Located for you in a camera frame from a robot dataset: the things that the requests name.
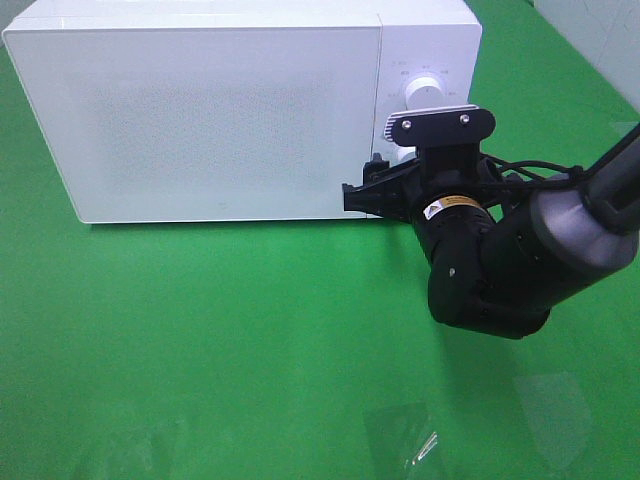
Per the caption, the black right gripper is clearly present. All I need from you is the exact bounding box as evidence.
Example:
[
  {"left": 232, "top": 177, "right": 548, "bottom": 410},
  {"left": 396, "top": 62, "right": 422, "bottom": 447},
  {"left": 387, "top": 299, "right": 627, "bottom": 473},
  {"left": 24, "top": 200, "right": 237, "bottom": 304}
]
[{"left": 342, "top": 104, "right": 496, "bottom": 240}]

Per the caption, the white microwave door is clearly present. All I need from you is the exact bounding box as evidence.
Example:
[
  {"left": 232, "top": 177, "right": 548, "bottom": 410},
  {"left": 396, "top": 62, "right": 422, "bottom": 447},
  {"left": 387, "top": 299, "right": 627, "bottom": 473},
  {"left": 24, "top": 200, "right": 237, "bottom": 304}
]
[{"left": 5, "top": 28, "right": 379, "bottom": 224}]

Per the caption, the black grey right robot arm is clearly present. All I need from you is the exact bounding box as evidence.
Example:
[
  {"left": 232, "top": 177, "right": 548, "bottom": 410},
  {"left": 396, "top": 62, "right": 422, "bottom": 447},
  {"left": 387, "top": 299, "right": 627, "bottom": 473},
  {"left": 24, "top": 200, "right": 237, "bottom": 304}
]
[{"left": 342, "top": 105, "right": 639, "bottom": 339}]

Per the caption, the green table mat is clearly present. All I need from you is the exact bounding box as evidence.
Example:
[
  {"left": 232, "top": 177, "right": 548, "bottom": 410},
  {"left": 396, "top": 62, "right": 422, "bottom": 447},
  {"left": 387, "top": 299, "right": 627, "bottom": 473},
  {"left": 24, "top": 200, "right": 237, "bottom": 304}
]
[{"left": 1, "top": 1, "right": 639, "bottom": 479}]

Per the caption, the white microwave oven body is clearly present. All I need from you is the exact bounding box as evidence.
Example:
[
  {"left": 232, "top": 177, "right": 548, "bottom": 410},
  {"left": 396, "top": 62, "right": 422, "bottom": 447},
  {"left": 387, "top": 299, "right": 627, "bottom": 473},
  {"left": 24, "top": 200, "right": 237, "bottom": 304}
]
[{"left": 13, "top": 0, "right": 483, "bottom": 221}]

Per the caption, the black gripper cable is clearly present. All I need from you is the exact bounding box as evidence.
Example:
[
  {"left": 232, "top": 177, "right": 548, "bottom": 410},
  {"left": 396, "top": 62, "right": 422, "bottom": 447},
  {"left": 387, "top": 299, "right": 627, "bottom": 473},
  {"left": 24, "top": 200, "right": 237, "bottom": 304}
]
[{"left": 474, "top": 154, "right": 586, "bottom": 211}]

